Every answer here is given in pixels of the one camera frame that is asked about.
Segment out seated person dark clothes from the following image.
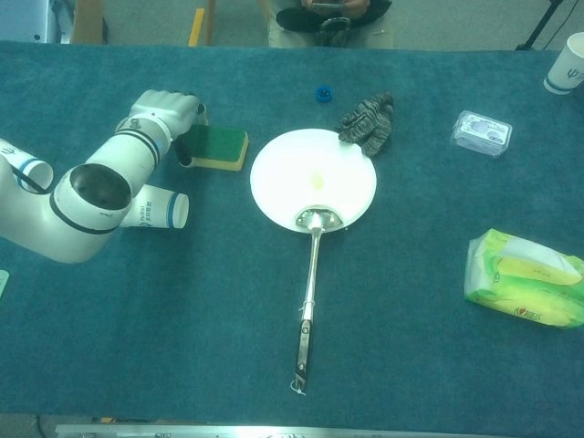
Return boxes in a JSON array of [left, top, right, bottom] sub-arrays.
[[276, 0, 393, 34]]

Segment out wooden post yellow stripe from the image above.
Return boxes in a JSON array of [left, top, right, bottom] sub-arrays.
[[188, 0, 216, 47]]

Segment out paper cup printed text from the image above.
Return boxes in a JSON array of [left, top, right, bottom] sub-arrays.
[[119, 183, 191, 231]]

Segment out clear box purple label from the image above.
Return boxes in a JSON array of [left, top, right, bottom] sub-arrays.
[[449, 109, 514, 160]]

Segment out steel ladle dark handle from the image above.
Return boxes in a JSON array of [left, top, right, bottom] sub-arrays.
[[289, 205, 346, 397]]

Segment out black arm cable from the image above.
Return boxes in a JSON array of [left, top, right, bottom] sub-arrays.
[[9, 164, 47, 195]]

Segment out green yellow wipes pack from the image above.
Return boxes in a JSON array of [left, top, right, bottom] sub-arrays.
[[464, 228, 584, 329]]

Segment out green yellow sponge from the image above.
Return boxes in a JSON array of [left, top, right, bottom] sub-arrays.
[[182, 123, 250, 173]]

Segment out paper cup trident logo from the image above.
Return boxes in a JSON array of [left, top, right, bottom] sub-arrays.
[[0, 139, 55, 194], [543, 32, 584, 96]]

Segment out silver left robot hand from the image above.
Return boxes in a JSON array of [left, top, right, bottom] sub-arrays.
[[129, 89, 210, 168]]

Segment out black tripod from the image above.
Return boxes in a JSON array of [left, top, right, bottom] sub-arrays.
[[515, 0, 567, 51]]

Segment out white round plate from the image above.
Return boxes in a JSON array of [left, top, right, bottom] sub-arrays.
[[249, 128, 379, 232]]

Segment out aluminium frame rail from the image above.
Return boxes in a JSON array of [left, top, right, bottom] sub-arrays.
[[54, 423, 584, 438]]

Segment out grey striped work glove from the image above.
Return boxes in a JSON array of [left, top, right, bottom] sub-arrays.
[[336, 92, 395, 158]]

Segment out brown cardboard box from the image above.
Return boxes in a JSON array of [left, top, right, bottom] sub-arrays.
[[71, 0, 110, 45]]

